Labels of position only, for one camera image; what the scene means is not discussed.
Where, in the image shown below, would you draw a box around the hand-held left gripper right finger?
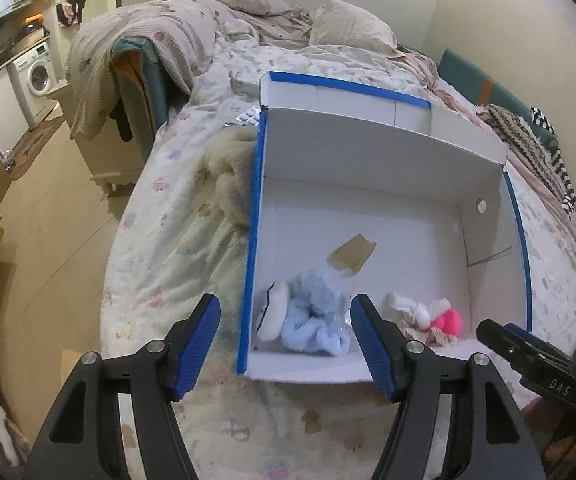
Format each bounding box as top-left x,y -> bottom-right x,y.
350,294 -> 543,480

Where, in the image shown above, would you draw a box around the teal headboard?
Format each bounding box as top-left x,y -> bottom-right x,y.
438,49 -> 559,149

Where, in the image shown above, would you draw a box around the pink pompom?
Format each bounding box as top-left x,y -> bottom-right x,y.
430,300 -> 464,339

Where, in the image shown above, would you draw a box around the brown door mat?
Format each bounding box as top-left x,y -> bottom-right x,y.
10,117 -> 64,181

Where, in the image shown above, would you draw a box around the black hanging cloth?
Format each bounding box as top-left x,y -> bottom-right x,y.
108,100 -> 134,144

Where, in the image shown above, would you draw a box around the brown paper piece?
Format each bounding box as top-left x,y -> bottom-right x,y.
327,233 -> 377,277

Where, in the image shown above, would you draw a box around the teal and orange hanging cloths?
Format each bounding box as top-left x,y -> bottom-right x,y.
110,37 -> 169,162

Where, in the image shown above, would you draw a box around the silver blister pack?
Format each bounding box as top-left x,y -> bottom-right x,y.
225,106 -> 264,129

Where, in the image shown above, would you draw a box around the black and white striped cloth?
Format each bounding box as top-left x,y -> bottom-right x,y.
530,107 -> 576,267

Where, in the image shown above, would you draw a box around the bed with printed sheet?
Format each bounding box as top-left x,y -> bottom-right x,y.
99,35 -> 576,480

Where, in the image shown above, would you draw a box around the beige pillow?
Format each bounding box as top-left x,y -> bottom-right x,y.
309,0 -> 404,59

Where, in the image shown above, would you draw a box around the knit patterned blanket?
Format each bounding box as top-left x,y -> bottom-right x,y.
478,104 -> 569,207

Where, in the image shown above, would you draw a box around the pink cloth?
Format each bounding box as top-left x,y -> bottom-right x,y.
397,50 -> 479,117

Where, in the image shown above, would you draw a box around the person's right hand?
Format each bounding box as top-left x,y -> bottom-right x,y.
522,396 -> 576,479

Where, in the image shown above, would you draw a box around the hanging dark clothes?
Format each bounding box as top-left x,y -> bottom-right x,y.
55,0 -> 87,26

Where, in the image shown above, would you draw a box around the beige patterned quilt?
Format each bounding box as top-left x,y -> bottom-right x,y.
65,0 -> 315,141

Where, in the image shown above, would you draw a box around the cream fluffy cloth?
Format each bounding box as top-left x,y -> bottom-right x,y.
203,127 -> 259,234

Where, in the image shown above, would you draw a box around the blue and white cardboard box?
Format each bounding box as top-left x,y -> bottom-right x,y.
237,71 -> 533,386

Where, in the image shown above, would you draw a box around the white sock with black trim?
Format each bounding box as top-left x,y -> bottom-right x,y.
257,282 -> 291,344

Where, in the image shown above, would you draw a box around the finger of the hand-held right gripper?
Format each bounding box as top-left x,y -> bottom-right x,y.
505,323 -> 572,367
476,319 -> 536,377

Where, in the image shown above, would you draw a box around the light blue fluffy plush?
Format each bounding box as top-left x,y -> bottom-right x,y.
280,267 -> 355,359

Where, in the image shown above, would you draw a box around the white wooden crib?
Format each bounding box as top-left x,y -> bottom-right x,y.
72,95 -> 157,197

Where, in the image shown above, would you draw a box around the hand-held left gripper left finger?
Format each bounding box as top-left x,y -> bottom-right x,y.
25,292 -> 222,480

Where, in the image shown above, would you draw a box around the white washing machine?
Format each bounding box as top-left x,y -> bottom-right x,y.
10,42 -> 59,111

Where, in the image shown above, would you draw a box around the cream white small plush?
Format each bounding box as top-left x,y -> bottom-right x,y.
387,292 -> 441,331

